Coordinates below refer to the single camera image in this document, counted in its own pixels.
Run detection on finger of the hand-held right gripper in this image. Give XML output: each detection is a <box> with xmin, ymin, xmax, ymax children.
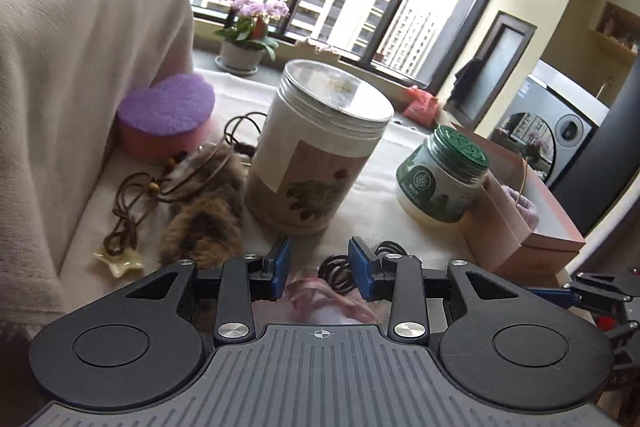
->
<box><xmin>524</xmin><ymin>271</ymin><xmax>640</xmax><ymax>314</ymax></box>

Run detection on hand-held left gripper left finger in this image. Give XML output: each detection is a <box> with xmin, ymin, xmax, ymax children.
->
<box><xmin>125</xmin><ymin>236</ymin><xmax>293</xmax><ymax>344</ymax></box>

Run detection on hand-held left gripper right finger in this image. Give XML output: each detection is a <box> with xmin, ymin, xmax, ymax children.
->
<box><xmin>347</xmin><ymin>236</ymin><xmax>522</xmax><ymax>347</ymax></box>

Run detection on pink sheer scrunchie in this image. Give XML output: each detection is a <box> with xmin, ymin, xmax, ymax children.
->
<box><xmin>252</xmin><ymin>277</ymin><xmax>383</xmax><ymax>327</ymax></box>

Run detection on pink cloth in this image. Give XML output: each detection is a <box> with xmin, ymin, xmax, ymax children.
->
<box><xmin>502</xmin><ymin>184</ymin><xmax>540</xmax><ymax>233</ymax></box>

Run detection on brown fur tail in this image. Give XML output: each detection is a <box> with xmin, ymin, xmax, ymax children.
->
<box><xmin>157</xmin><ymin>144</ymin><xmax>247</xmax><ymax>270</ymax></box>

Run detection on green lid jar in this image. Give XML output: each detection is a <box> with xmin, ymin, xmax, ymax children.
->
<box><xmin>396</xmin><ymin>124</ymin><xmax>492</xmax><ymax>224</ymax></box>

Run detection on large tin canister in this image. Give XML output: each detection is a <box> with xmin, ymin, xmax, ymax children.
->
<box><xmin>245</xmin><ymin>60</ymin><xmax>396</xmax><ymax>236</ymax></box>

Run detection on dark tall cabinet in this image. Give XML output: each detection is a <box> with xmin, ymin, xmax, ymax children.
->
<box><xmin>555</xmin><ymin>57</ymin><xmax>640</xmax><ymax>238</ymax></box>

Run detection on washing machine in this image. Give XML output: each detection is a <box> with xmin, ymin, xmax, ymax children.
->
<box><xmin>490</xmin><ymin>60</ymin><xmax>613</xmax><ymax>188</ymax></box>

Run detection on red plastic bag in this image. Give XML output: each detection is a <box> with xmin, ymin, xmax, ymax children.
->
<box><xmin>402</xmin><ymin>86</ymin><xmax>441</xmax><ymax>127</ymax></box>

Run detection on purple heart sponge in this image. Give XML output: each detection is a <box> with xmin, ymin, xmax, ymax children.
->
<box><xmin>116</xmin><ymin>73</ymin><xmax>216</xmax><ymax>164</ymax></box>

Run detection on potted purple flower plant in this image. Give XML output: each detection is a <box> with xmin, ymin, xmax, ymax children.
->
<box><xmin>214</xmin><ymin>0</ymin><xmax>291</xmax><ymax>76</ymax></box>

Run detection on dark framed panel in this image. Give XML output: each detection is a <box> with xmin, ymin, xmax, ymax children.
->
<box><xmin>445</xmin><ymin>10</ymin><xmax>538</xmax><ymax>133</ymax></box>

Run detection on beige blanket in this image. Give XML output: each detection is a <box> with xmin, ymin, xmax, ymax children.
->
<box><xmin>0</xmin><ymin>0</ymin><xmax>196</xmax><ymax>343</ymax></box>

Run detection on black spiral hair tie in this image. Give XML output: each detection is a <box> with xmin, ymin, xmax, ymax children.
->
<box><xmin>317</xmin><ymin>254</ymin><xmax>359</xmax><ymax>295</ymax></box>

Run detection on stone pendant cord necklace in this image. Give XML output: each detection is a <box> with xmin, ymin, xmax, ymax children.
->
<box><xmin>160</xmin><ymin>112</ymin><xmax>262</xmax><ymax>194</ymax></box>

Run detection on star pendant cord necklace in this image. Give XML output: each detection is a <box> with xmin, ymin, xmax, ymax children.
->
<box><xmin>94</xmin><ymin>172</ymin><xmax>171</xmax><ymax>279</ymax></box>

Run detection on wooden wall shelf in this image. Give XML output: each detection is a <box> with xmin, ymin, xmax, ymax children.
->
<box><xmin>590</xmin><ymin>2</ymin><xmax>640</xmax><ymax>63</ymax></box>

